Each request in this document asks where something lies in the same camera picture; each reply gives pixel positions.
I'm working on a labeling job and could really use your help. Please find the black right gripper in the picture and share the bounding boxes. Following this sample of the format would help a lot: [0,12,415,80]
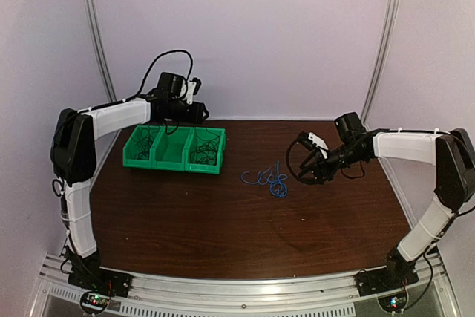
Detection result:
[297,143,364,184]

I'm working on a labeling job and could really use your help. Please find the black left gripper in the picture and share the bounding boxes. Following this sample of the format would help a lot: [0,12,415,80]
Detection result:
[168,99,209,124]

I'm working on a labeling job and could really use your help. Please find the blue and brown cables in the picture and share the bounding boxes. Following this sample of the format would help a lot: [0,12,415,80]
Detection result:
[240,160,290,200]

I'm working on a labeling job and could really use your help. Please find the brown pulled cable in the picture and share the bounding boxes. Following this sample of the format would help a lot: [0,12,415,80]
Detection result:
[191,129,226,166]
[189,129,223,168]

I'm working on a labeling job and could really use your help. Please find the dark blue pulled cable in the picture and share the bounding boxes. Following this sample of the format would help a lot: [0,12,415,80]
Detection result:
[129,127,160,162]

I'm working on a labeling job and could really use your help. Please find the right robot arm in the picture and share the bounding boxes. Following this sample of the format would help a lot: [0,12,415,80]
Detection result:
[290,112,474,289]

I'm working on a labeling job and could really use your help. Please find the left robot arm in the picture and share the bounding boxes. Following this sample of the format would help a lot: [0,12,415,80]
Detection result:
[50,72,209,290]

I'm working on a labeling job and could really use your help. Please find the green plastic bin right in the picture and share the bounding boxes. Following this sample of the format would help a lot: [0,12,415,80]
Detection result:
[185,127,226,175]

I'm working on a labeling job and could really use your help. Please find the green plastic bin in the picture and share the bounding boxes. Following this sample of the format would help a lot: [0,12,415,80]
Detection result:
[151,127,194,171]
[122,125,162,169]
[185,127,226,175]

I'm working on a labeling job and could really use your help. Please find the green plastic bin middle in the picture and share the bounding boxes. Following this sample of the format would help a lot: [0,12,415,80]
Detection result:
[151,127,194,171]

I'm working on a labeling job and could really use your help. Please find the green plastic bin left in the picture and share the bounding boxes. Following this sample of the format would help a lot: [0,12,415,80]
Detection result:
[122,125,162,169]

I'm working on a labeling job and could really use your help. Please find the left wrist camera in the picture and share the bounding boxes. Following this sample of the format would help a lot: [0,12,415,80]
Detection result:
[184,77,202,105]

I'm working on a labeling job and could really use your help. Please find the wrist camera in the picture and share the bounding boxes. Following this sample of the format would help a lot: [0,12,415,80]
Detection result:
[184,77,202,105]
[298,131,329,159]

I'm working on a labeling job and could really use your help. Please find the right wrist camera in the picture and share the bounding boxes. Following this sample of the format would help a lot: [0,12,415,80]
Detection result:
[298,131,329,159]

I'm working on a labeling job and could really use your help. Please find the aluminium front rail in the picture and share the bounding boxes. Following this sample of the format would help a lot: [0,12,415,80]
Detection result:
[26,253,462,316]

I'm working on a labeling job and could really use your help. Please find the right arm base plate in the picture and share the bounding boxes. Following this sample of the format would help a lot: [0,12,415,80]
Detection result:
[354,267,419,297]

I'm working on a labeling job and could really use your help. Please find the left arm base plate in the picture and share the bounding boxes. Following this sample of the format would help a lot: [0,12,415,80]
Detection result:
[68,269,132,298]

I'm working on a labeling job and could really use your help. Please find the right aluminium frame post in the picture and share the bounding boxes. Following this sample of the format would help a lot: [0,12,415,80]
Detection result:
[361,0,400,125]

